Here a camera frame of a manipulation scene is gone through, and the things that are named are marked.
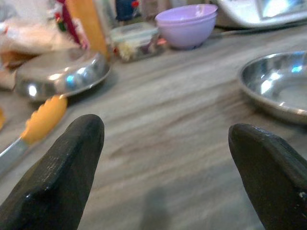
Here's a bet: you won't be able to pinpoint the upright stainless steel plate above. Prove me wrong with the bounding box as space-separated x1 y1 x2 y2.
237 50 307 125

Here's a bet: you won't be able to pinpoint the clear plastic food container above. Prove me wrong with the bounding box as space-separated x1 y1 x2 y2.
110 23 167 63

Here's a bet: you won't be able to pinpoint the purple plastic bowl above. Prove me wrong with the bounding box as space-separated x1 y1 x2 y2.
155 4 218 27
157 14 218 50

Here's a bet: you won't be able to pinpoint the dark blue figurine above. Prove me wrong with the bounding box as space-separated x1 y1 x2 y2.
115 0 142 21

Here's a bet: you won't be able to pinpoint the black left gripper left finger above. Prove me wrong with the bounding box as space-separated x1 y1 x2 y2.
0 114 105 230

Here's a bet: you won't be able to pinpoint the white kitchen food processor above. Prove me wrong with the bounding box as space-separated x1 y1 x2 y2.
214 0 307 29

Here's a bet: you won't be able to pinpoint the white plastic bag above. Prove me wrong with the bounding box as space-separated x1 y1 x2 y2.
0 19 75 70

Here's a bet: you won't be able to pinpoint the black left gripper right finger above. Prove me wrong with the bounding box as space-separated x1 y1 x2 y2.
227 123 307 230

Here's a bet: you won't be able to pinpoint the tall orange bottle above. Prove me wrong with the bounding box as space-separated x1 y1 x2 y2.
66 0 108 58

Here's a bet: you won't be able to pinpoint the overturned stainless steel plate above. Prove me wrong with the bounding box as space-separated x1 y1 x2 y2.
14 47 112 103

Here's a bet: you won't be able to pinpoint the steel tongs with orange tips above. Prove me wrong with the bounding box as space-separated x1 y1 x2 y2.
0 95 68 177

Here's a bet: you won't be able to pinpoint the red white festive packet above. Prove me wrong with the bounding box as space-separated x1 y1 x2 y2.
47 0 91 50

